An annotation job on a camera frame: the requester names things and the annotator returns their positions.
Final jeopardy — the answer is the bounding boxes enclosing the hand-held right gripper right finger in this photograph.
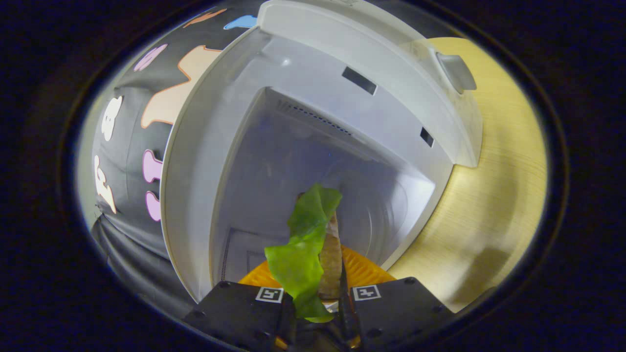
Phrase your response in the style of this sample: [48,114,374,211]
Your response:
[337,244,455,351]

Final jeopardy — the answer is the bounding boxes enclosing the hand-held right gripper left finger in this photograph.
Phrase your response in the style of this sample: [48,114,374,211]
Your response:
[183,259,297,351]

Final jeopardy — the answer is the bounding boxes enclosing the sandwich with green lettuce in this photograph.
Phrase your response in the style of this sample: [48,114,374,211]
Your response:
[264,183,344,323]

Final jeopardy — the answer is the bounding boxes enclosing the white microwave oven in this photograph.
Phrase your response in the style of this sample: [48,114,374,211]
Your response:
[160,0,484,304]

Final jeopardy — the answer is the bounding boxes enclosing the black backdrop cloth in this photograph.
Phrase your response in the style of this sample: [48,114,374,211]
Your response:
[90,7,260,318]

